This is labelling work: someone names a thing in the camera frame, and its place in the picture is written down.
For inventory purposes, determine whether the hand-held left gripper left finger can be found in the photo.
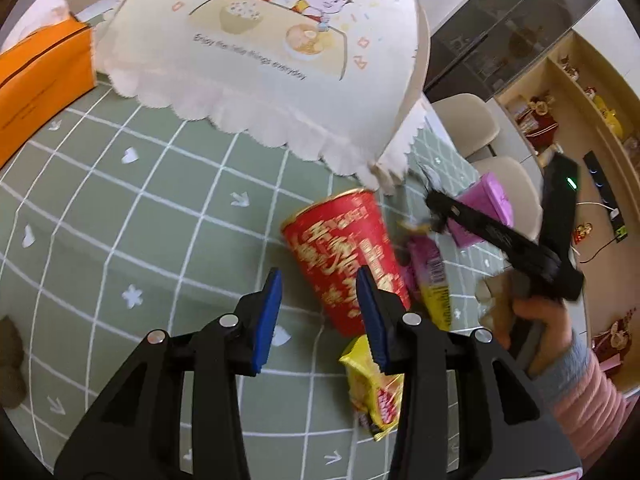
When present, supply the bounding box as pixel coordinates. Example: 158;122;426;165
54;267;283;480

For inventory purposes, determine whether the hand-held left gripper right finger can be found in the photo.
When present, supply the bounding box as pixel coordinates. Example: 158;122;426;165
356;265;583;480

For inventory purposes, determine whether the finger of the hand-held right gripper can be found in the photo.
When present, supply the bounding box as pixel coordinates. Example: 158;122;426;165
425;190;538;261

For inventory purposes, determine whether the purple yellow snack packet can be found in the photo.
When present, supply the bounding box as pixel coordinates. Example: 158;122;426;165
397;219;457;332

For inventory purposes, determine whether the red paper cup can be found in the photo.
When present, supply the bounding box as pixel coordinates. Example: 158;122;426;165
281;188;412;339

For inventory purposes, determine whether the person's right forearm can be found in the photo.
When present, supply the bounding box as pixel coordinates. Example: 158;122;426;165
527;332;640;473

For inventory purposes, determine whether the person's right hand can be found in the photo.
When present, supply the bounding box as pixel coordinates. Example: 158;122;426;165
477;274;576;378

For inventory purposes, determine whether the purple toy box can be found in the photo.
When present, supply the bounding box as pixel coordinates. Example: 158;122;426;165
450;171;515;248

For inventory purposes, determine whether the black power strip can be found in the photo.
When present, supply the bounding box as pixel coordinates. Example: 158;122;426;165
582;150;630;241

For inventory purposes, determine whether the flower bouquet with red bag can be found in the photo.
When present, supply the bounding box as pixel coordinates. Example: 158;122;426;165
515;94;557;148

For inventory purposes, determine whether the yellow ornament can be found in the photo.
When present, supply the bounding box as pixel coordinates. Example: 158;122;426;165
592;91;627;137

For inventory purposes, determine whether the green checked tablecloth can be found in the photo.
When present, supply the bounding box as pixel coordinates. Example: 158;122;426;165
0;72;511;480

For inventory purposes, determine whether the dark glass cabinet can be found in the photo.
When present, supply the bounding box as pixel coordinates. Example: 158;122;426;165
425;0;608;108

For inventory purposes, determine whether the printed mesh food cover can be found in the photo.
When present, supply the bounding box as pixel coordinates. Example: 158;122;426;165
94;0;432;196

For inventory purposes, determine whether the orange tissue box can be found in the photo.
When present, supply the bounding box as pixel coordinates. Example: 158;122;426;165
0;0;98;168

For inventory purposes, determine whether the black cable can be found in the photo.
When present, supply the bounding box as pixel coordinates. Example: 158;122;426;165
577;237;621;264

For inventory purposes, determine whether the wooden wall shelf unit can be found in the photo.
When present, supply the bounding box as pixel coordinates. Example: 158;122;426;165
495;30;640;396

